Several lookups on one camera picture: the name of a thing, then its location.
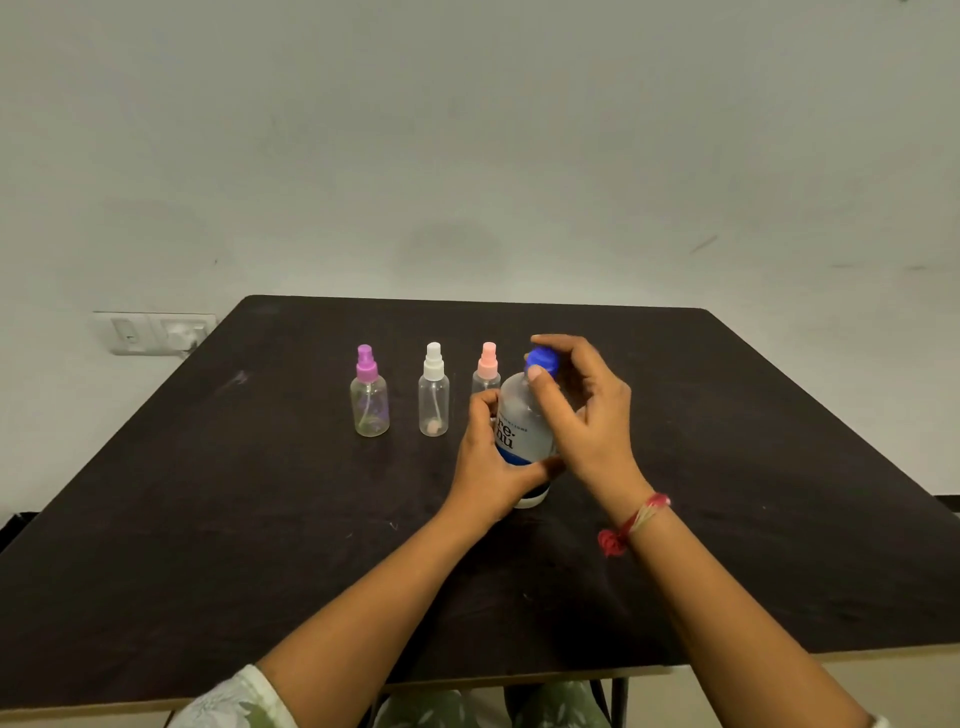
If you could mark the person's left hand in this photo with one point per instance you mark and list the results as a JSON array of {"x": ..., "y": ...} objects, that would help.
[{"x": 480, "y": 480}]

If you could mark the person's right hand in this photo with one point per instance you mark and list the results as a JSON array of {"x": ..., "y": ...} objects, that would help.
[{"x": 604, "y": 442}]

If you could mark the large clear bottle blue label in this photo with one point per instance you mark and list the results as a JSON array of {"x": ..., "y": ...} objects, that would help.
[{"x": 521, "y": 427}]

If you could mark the small clear bottle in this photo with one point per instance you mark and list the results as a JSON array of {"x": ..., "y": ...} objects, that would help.
[
  {"x": 433, "y": 409},
  {"x": 485, "y": 384}
]

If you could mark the blue screw cap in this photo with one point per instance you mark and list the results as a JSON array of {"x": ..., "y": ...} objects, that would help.
[{"x": 546, "y": 361}]

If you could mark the pink spray cap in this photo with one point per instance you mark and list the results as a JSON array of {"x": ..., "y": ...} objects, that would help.
[{"x": 487, "y": 364}]

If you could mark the white spray cap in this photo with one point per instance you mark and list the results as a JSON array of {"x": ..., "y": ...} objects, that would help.
[{"x": 433, "y": 366}]

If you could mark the small round bottle purple print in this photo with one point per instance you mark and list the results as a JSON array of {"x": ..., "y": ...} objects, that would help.
[{"x": 370, "y": 409}]

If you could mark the purple spray cap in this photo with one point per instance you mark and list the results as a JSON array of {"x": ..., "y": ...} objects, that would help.
[{"x": 366, "y": 367}]

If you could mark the person's left forearm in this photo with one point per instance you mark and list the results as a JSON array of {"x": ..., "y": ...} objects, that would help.
[{"x": 375, "y": 622}]

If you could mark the person's right forearm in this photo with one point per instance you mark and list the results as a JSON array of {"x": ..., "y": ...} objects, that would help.
[{"x": 735, "y": 637}]

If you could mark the red thread wristband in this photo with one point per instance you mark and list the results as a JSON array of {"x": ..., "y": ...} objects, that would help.
[{"x": 611, "y": 541}]

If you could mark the green floral trousers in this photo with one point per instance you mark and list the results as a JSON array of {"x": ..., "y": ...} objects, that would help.
[{"x": 427, "y": 712}]

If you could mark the black table leg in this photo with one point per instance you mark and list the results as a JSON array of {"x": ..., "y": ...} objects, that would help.
[{"x": 619, "y": 705}]

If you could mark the white plug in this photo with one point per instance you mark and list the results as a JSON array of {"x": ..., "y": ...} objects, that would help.
[{"x": 181, "y": 337}]

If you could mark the green floral left sleeve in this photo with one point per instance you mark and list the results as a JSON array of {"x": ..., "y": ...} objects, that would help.
[{"x": 232, "y": 705}]

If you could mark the green floral sleeve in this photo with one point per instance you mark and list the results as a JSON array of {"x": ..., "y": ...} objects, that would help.
[
  {"x": 879, "y": 721},
  {"x": 232, "y": 705}
]

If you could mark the green floral right sleeve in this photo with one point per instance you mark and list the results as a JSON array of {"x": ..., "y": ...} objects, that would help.
[{"x": 879, "y": 721}]

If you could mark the black skirting board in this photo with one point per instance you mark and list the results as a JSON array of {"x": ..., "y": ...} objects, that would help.
[{"x": 15, "y": 529}]

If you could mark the white wall socket panel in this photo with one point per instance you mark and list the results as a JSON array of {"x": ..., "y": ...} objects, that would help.
[{"x": 127, "y": 334}]

